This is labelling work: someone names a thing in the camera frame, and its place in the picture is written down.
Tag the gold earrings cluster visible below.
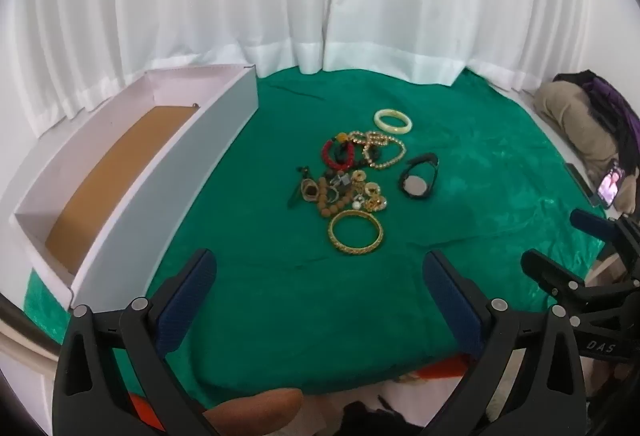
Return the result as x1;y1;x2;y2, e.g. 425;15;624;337
350;169;387;214

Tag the gold bangle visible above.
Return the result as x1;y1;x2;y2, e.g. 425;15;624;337
326;209;385;256

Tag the golden pearl bead necklace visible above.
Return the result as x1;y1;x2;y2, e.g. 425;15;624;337
347;129;407;172

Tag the cream jade bangle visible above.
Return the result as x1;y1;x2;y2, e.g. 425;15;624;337
373;108;413;136

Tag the brown wooden bead bracelet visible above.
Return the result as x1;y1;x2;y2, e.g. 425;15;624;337
313;169;354;219

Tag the red bead bracelet amber bead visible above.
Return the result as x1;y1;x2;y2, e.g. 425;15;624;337
321;133;355;170

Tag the dark tassel hair stick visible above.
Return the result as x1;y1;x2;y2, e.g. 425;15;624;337
286;166;309;208

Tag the person's left hand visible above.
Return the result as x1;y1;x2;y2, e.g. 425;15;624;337
203;388;304;435

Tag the smartphone lit screen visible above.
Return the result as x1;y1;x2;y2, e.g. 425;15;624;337
597;159;626;208

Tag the white box with brown base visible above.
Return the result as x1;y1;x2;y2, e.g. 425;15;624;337
10;64;258;312

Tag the green satin cloth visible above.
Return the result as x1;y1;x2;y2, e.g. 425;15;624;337
25;70;601;406

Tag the white curtain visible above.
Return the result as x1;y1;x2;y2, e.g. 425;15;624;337
1;0;588;135

